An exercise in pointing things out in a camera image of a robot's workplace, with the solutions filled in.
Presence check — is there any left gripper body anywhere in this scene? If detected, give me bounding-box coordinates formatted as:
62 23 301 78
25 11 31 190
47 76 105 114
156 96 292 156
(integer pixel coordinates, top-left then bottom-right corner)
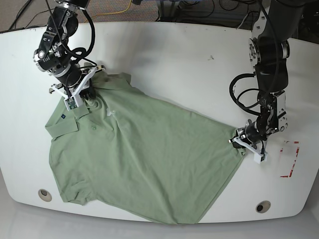
228 119 267 153

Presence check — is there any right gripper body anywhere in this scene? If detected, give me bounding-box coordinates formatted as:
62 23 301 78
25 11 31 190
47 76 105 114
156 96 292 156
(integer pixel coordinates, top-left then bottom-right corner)
49 65 106 99

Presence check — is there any green polo t-shirt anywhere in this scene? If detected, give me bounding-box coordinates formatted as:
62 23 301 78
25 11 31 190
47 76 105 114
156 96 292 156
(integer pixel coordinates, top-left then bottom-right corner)
45 72 245 224

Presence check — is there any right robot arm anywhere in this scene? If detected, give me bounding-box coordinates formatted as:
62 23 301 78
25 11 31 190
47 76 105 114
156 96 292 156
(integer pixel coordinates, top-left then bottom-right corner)
33 0 97 97

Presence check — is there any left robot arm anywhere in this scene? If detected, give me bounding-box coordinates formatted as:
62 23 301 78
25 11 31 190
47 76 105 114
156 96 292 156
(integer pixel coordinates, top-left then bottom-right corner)
229 0 308 163

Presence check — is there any red tape rectangle marking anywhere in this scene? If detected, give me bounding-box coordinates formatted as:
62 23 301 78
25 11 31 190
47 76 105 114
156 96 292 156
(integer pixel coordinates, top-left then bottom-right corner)
277 140 300 178

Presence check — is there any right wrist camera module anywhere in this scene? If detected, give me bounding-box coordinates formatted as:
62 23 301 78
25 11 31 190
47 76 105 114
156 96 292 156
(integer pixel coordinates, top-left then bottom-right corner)
64 95 84 111

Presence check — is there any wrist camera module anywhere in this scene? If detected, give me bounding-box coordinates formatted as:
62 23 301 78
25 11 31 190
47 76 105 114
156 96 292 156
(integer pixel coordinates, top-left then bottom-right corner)
253 151 268 164
64 95 84 111

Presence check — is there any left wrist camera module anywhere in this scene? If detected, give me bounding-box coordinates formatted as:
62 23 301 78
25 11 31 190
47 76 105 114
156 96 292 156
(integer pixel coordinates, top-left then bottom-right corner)
253 151 268 164

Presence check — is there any right table cable grommet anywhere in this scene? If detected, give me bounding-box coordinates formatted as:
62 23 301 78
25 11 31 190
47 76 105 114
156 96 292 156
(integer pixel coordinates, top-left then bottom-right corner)
256 201 271 214

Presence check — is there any table cable grommet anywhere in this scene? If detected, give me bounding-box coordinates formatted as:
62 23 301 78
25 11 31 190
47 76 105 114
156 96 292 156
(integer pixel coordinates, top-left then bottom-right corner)
256 201 271 214
38 189 52 202

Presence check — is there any yellow cable on floor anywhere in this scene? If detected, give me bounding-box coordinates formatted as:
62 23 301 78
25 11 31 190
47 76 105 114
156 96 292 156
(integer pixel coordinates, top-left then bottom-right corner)
92 0 132 19

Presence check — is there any left table cable grommet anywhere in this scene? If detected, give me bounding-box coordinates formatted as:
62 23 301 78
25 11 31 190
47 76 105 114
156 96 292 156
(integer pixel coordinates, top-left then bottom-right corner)
38 189 52 202

